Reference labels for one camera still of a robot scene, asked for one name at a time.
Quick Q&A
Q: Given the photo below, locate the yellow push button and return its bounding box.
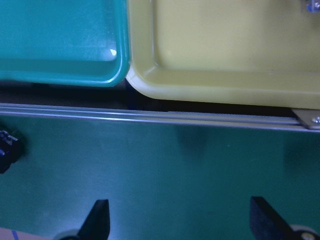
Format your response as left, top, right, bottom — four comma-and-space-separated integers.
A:
306, 0, 320, 14

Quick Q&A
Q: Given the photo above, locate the green push button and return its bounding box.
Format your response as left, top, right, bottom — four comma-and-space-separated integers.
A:
0, 130, 24, 174

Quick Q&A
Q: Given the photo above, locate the green plastic tray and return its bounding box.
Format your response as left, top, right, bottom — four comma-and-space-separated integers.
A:
0, 0, 130, 87

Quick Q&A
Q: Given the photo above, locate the green conveyor belt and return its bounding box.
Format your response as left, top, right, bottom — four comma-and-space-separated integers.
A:
0, 103, 320, 240

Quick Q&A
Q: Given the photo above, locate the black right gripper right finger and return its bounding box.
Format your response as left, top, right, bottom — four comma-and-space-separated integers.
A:
249, 196, 300, 240

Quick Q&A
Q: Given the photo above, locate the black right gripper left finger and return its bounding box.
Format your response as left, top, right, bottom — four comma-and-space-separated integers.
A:
76, 199, 110, 240

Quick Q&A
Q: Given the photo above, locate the yellow plastic tray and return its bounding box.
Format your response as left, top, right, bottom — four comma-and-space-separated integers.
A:
127, 0, 320, 109

